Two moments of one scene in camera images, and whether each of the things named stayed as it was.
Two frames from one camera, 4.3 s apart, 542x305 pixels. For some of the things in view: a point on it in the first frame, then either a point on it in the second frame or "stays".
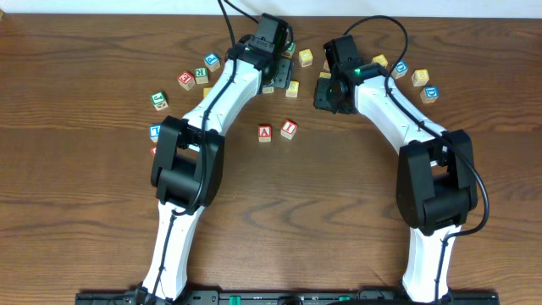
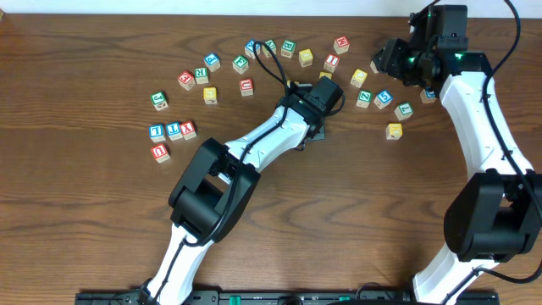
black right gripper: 322,97 to 382,59
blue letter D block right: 429,94 stays
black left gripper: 284,73 to 318,132
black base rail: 459,296 stays
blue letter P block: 212,62 stays
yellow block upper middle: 306,58 stays
